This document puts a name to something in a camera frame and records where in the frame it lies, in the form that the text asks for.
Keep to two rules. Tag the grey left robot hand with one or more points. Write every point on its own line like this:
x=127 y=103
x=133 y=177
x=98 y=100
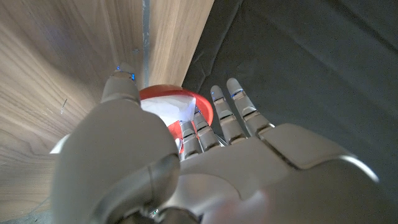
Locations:
x=217 y=180

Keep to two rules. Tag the red bowl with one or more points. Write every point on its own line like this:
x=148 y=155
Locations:
x=205 y=105

